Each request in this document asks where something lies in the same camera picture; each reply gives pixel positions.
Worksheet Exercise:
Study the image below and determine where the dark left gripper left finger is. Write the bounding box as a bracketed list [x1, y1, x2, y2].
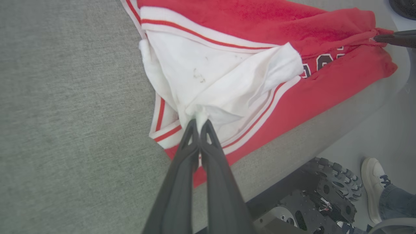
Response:
[142, 119, 199, 234]

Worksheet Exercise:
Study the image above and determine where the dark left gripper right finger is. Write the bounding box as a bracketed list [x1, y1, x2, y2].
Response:
[200, 119, 255, 234]

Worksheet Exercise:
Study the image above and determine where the red and white jersey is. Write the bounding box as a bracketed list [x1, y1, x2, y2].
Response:
[120, 0, 398, 188]

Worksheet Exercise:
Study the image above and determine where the black round object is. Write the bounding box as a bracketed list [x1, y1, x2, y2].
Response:
[389, 0, 416, 20]

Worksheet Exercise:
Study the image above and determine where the black mecanum wheel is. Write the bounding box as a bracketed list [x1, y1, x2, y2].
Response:
[302, 157, 363, 202]

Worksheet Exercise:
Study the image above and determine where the grey fabric sofa cushion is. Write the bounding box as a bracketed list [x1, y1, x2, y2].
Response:
[0, 0, 411, 234]

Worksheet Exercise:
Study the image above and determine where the white sneaker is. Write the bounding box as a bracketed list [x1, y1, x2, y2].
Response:
[361, 158, 392, 225]

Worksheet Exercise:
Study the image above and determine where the blue jeans leg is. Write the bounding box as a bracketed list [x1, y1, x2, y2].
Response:
[379, 184, 416, 225]

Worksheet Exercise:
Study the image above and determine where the grey curved tube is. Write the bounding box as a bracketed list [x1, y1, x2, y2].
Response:
[369, 217, 416, 234]

